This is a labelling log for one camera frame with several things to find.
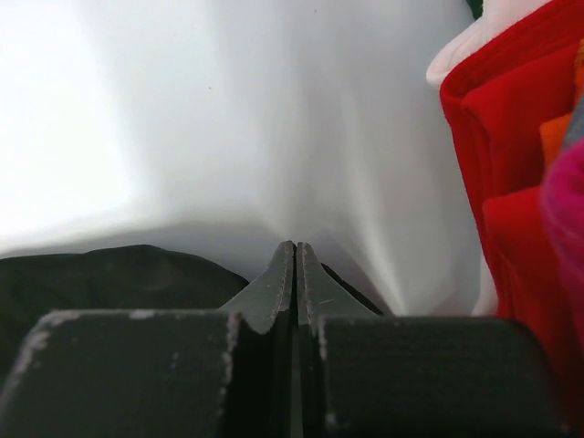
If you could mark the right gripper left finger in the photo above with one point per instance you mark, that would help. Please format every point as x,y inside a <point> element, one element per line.
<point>222,372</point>

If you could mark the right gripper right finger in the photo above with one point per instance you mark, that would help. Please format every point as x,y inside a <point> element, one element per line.
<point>369,375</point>

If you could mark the black t shirt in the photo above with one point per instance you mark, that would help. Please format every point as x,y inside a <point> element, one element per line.
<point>125,277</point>

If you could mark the pink folded t shirt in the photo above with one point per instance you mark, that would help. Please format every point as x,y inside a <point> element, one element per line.
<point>562,211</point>

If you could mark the orange folded garment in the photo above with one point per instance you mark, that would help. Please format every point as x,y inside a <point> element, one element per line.
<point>552,132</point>

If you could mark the red folded t shirt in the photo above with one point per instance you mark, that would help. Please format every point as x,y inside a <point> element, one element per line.
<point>495,102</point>

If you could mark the white folded garment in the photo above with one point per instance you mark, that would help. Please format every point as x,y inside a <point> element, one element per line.
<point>491,18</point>

